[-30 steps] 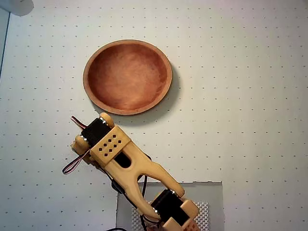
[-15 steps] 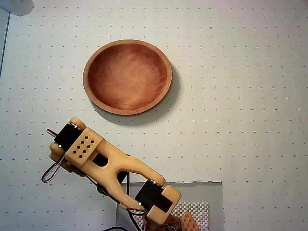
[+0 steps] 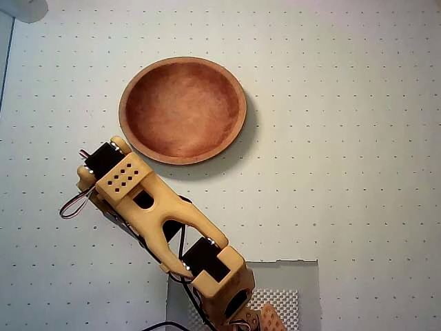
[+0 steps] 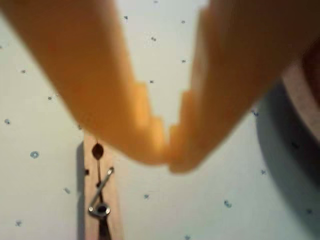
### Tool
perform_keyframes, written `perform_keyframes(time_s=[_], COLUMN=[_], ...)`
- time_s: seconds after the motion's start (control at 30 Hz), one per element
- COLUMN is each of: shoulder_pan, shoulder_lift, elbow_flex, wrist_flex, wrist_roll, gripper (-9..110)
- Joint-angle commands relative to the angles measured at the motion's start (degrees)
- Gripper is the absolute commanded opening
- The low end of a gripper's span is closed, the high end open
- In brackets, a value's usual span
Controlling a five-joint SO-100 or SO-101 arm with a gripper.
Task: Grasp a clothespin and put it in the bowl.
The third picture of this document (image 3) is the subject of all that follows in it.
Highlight brown wooden bowl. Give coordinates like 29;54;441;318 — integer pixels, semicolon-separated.
119;56;248;166

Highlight white checkered anti-slip mat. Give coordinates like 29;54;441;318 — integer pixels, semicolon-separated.
187;288;299;331

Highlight white cylinder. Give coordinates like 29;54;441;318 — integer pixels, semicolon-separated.
0;0;49;25

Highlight grey base plate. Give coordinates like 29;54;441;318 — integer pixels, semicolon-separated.
166;259;320;331

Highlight gripper servo wire bundle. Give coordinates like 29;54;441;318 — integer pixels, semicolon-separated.
59;189;98;220

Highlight black camera cable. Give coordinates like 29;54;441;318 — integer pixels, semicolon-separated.
144;272;216;331

